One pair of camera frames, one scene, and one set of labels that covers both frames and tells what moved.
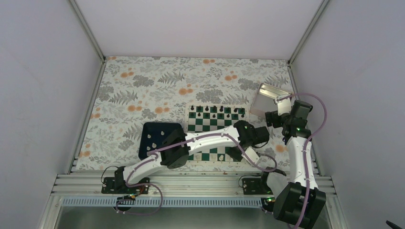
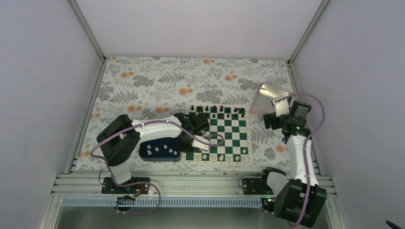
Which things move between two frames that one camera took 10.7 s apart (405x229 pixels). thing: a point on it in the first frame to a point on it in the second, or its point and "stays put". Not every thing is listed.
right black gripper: (272, 114) stays put
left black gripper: (231, 152) to (184, 149)
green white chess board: (207, 117) stays put
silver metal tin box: (263, 100) stays put
